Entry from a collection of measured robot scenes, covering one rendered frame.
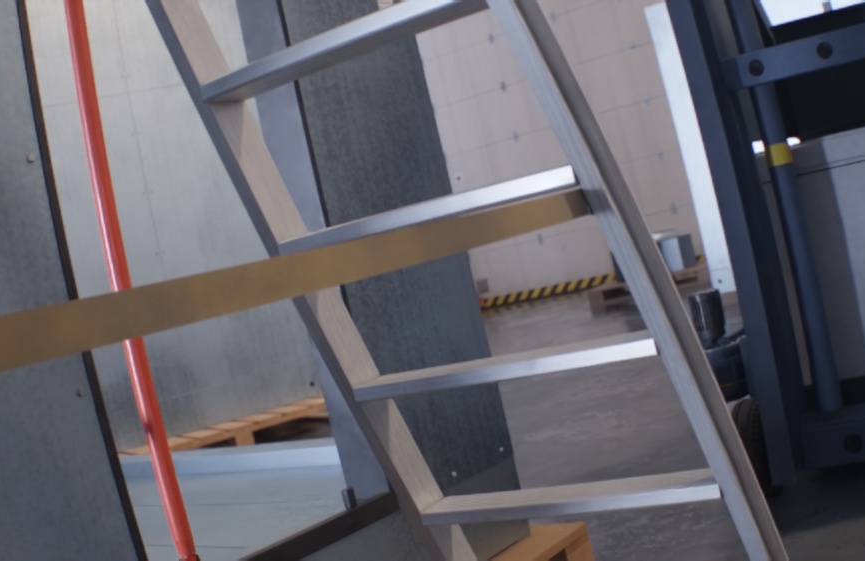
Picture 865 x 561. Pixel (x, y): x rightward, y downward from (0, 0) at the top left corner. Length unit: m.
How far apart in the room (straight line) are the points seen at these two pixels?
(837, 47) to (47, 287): 1.80
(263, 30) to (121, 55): 4.19
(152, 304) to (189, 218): 5.41
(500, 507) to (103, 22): 4.99
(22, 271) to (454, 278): 0.99
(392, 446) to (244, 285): 0.85
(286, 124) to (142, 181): 4.09
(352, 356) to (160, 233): 4.56
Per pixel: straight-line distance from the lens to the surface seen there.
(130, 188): 5.99
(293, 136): 1.95
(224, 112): 1.38
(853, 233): 2.76
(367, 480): 1.98
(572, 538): 2.26
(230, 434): 5.70
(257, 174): 1.40
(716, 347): 2.90
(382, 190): 2.06
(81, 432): 1.52
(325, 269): 0.80
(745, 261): 2.53
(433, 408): 2.07
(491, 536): 2.20
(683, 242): 10.07
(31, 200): 1.54
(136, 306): 0.66
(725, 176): 2.52
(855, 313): 2.78
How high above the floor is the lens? 0.78
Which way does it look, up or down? 2 degrees down
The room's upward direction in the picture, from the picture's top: 13 degrees counter-clockwise
